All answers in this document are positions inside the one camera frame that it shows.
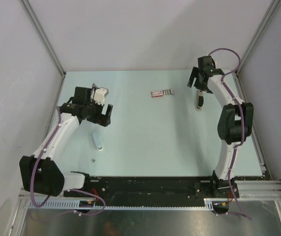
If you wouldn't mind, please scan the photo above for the beige black stapler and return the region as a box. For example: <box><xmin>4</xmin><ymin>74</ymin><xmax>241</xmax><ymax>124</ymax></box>
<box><xmin>195</xmin><ymin>90</ymin><xmax>204</xmax><ymax>111</ymax></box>

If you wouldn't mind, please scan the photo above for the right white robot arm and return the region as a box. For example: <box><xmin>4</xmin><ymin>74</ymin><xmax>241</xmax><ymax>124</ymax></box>
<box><xmin>91</xmin><ymin>55</ymin><xmax>254</xmax><ymax>206</ymax></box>

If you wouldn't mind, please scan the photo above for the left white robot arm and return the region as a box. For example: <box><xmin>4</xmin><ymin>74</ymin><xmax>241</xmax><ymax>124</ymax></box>
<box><xmin>19</xmin><ymin>85</ymin><xmax>113</xmax><ymax>197</ymax></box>

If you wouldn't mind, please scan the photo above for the red staple box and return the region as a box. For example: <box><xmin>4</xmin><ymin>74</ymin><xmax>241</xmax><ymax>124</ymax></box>
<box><xmin>151</xmin><ymin>89</ymin><xmax>174</xmax><ymax>97</ymax></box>

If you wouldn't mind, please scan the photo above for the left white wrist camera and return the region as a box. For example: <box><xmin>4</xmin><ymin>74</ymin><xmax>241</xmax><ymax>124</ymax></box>
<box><xmin>90</xmin><ymin>84</ymin><xmax>109</xmax><ymax>106</ymax></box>

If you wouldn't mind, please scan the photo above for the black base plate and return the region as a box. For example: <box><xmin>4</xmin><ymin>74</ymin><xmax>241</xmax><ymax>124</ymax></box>
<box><xmin>61</xmin><ymin>176</ymin><xmax>241</xmax><ymax>201</ymax></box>

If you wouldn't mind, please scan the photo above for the left aluminium corner post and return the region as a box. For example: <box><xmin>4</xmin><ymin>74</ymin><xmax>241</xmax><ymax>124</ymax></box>
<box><xmin>19</xmin><ymin>0</ymin><xmax>66</xmax><ymax>76</ymax></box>

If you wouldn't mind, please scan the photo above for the aluminium corner post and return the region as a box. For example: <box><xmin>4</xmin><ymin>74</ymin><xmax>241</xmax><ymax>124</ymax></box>
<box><xmin>233</xmin><ymin>0</ymin><xmax>281</xmax><ymax>74</ymax></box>
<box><xmin>19</xmin><ymin>0</ymin><xmax>66</xmax><ymax>76</ymax></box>

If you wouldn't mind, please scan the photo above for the right aluminium corner post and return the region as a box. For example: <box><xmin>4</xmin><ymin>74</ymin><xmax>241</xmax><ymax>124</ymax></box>
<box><xmin>233</xmin><ymin>0</ymin><xmax>281</xmax><ymax>74</ymax></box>

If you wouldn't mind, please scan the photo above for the aluminium front rail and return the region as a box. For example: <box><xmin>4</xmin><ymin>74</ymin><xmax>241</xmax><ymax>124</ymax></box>
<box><xmin>18</xmin><ymin>179</ymin><xmax>281</xmax><ymax>214</ymax></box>

